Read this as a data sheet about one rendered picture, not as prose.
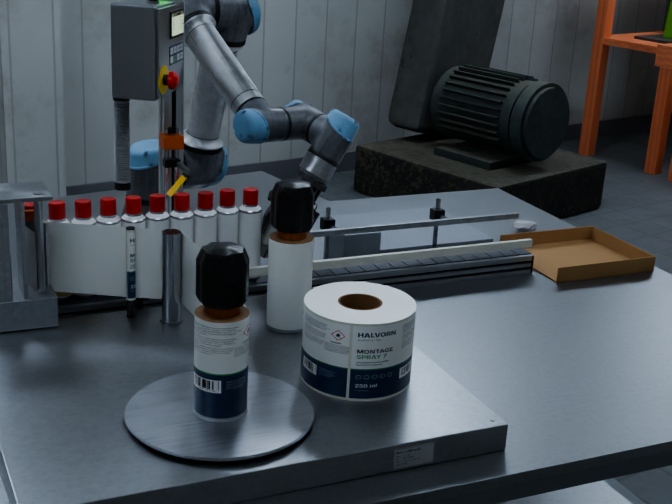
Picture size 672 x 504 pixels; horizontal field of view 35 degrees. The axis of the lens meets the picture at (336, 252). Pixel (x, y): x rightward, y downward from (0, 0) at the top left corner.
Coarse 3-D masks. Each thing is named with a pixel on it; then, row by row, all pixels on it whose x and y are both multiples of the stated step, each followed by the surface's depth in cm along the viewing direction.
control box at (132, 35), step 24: (144, 0) 217; (120, 24) 211; (144, 24) 210; (168, 24) 216; (120, 48) 212; (144, 48) 212; (168, 48) 217; (120, 72) 214; (144, 72) 213; (168, 72) 219; (120, 96) 216; (144, 96) 215
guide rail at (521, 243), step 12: (516, 240) 261; (528, 240) 262; (396, 252) 248; (408, 252) 249; (420, 252) 250; (432, 252) 251; (444, 252) 253; (456, 252) 254; (468, 252) 256; (480, 252) 257; (324, 264) 240; (336, 264) 241; (348, 264) 243; (360, 264) 244; (252, 276) 233
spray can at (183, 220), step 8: (184, 192) 225; (176, 200) 223; (184, 200) 223; (176, 208) 224; (184, 208) 224; (176, 216) 224; (184, 216) 224; (192, 216) 225; (176, 224) 224; (184, 224) 224; (192, 224) 226; (184, 232) 225; (192, 232) 226; (192, 240) 227
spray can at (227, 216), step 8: (224, 192) 228; (232, 192) 228; (224, 200) 228; (232, 200) 229; (216, 208) 230; (224, 208) 229; (232, 208) 229; (224, 216) 228; (232, 216) 229; (224, 224) 229; (232, 224) 229; (224, 232) 230; (232, 232) 230; (224, 240) 230; (232, 240) 231
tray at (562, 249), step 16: (544, 240) 286; (560, 240) 288; (576, 240) 290; (592, 240) 291; (608, 240) 286; (544, 256) 276; (560, 256) 277; (576, 256) 278; (592, 256) 278; (608, 256) 279; (624, 256) 280; (640, 256) 274; (544, 272) 264; (560, 272) 258; (576, 272) 260; (592, 272) 262; (608, 272) 265; (624, 272) 267; (640, 272) 269
